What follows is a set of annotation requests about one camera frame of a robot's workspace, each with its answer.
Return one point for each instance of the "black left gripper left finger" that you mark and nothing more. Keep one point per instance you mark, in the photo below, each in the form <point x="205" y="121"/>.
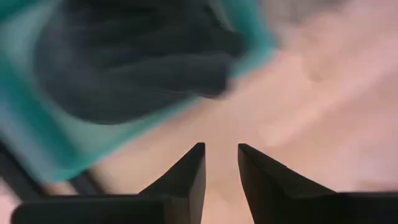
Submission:
<point x="186" y="186"/>

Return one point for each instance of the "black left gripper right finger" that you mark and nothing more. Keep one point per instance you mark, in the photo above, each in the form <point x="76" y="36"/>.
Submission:
<point x="264" y="186"/>

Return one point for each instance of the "dark grey baseball cap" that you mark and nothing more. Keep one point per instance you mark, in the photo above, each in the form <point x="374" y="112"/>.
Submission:
<point x="130" y="68"/>

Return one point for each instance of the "teal plastic bin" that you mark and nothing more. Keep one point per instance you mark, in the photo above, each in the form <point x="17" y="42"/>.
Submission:
<point x="46" y="143"/>

